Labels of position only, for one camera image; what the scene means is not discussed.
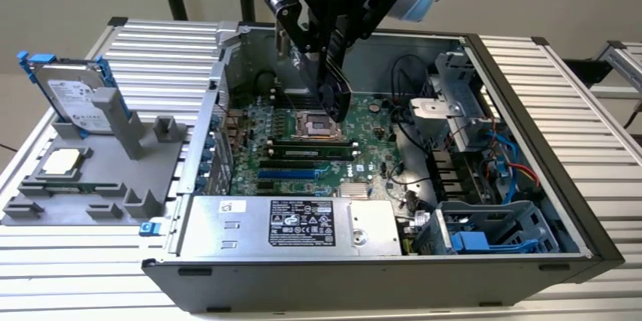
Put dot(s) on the green and black GPU card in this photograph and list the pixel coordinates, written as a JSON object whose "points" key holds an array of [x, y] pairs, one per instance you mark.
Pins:
{"points": [[335, 95]]}

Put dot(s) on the black RAM slot bank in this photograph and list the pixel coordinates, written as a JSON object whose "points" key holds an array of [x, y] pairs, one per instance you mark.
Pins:
{"points": [[300, 101], [311, 143]]}

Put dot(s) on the metal drive cage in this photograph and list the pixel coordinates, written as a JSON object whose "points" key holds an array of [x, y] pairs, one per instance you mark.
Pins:
{"points": [[451, 110]]}

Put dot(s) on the green motherboard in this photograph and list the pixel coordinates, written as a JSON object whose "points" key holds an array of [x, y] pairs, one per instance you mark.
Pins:
{"points": [[371, 137]]}

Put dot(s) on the CPU socket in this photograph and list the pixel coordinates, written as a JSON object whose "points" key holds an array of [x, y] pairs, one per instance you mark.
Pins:
{"points": [[313, 128]]}

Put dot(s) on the green RAM stick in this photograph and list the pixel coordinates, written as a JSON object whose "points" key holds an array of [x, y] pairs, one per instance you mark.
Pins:
{"points": [[300, 153], [74, 187]]}

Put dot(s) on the black expansion slot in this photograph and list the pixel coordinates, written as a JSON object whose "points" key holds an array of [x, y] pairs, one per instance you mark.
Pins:
{"points": [[291, 164]]}

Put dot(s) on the blue expansion slot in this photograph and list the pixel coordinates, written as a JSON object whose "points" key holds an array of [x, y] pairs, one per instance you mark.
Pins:
{"points": [[291, 174]]}

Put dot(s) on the silver chipset heatsink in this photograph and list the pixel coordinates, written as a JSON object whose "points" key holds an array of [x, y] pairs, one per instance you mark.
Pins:
{"points": [[355, 191]]}

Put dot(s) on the hard disk in blue carrier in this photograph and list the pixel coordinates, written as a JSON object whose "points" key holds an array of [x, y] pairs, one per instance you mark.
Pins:
{"points": [[74, 99]]}

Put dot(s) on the aluminium slat side table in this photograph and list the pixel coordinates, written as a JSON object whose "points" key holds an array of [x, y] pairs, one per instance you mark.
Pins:
{"points": [[619, 69]]}

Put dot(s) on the grey parts rack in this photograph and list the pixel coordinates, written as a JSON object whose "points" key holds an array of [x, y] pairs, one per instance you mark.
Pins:
{"points": [[100, 170]]}

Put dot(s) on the silver power supply unit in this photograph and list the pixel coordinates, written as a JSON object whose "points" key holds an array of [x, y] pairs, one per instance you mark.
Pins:
{"points": [[251, 231]]}

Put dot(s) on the silver CPU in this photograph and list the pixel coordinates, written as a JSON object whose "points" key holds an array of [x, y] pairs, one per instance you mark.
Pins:
{"points": [[60, 163]]}

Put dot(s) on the blue plastic bay clip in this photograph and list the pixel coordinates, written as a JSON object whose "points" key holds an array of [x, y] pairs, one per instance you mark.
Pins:
{"points": [[470, 243]]}

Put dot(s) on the blue case latch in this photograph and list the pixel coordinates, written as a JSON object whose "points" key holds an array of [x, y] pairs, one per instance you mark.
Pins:
{"points": [[149, 228]]}

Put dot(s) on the open grey PC case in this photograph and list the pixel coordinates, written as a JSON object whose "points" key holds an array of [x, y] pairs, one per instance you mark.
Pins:
{"points": [[351, 283]]}

